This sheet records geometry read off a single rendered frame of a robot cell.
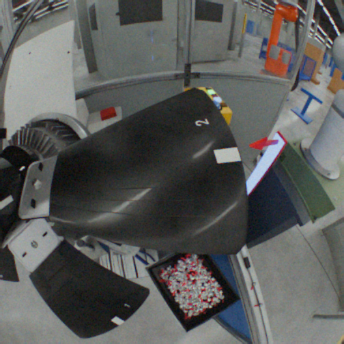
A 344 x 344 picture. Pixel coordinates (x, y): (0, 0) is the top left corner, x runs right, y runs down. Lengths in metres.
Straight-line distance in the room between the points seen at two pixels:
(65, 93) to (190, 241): 0.42
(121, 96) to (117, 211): 0.81
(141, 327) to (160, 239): 1.29
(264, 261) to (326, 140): 1.20
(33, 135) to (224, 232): 0.35
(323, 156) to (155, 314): 1.35
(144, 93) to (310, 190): 0.87
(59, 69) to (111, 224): 0.42
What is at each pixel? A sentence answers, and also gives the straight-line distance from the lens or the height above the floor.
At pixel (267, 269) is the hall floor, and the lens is 1.56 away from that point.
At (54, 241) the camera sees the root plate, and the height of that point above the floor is 1.09.
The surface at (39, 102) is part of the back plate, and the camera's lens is 0.50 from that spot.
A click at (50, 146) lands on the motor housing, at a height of 1.16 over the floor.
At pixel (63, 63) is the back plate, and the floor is 1.24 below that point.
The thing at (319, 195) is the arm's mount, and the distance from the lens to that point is 0.56.
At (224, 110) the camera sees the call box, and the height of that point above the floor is 1.07.
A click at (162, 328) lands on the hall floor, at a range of 1.41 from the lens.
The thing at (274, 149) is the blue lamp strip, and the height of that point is 1.17.
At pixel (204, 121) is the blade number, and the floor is 1.20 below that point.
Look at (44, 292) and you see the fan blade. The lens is 0.34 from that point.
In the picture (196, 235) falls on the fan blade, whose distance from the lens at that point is 0.17.
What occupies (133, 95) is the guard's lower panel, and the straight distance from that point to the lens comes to 0.93.
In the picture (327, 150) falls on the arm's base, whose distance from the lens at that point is 0.57.
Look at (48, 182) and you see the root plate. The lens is 0.23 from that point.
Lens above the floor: 1.33
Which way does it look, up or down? 55 degrees down
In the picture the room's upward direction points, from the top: 1 degrees clockwise
